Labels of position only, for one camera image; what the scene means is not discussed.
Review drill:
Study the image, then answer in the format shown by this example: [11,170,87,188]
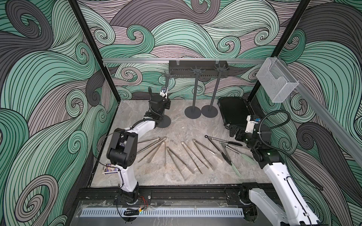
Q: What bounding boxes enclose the dark utensil rack stand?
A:
[156,70,172,129]
[201,61,229,118]
[184,67,203,119]

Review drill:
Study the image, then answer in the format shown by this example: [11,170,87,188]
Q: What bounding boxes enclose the green metal tongs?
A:
[220,142,256,178]

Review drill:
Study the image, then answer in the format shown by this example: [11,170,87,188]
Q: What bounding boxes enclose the black metal tongs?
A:
[205,135,243,165]

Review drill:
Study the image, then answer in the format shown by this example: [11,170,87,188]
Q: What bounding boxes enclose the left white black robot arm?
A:
[107,94,171,202]

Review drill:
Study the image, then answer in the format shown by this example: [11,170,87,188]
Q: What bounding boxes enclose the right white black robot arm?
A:
[234,124,321,226]

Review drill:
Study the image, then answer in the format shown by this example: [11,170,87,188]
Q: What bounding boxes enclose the black tray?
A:
[217,97,253,129]

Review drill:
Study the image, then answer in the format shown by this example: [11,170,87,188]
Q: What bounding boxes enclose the small card box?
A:
[102,163,119,175]

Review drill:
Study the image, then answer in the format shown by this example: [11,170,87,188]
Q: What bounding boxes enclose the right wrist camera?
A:
[245,115,261,133]

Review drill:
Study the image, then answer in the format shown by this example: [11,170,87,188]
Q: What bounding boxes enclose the black perforated wall shelf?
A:
[169,60,230,78]

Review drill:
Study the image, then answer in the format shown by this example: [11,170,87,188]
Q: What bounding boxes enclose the clear plastic wall bin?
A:
[256,57,299,103]

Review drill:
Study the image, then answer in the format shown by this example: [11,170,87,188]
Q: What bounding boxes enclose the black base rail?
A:
[76,185,283,207]

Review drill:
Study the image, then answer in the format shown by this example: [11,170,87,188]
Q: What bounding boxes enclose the white slotted cable duct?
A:
[79,207,244,218]

